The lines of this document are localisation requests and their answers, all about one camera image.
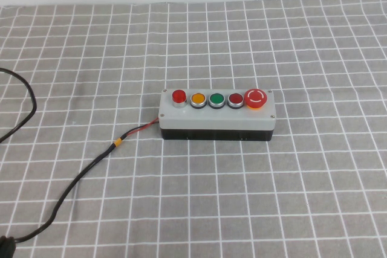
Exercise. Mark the grey black push button box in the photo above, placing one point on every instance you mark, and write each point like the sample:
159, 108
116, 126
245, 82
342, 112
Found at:
217, 122

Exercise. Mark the red indicator lamp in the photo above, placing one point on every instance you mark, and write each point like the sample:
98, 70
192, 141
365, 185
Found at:
178, 97

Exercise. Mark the grey white checked tablecloth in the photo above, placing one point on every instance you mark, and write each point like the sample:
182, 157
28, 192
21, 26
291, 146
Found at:
272, 194

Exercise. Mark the red mushroom emergency stop button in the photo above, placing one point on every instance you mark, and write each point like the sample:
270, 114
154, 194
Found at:
256, 97

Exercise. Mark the green push button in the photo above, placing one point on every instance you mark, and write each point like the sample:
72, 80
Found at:
216, 100

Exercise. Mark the yellow push button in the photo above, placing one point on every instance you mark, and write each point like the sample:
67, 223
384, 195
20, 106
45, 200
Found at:
198, 99

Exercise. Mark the dark red push button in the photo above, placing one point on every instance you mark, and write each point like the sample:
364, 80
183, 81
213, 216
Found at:
235, 99

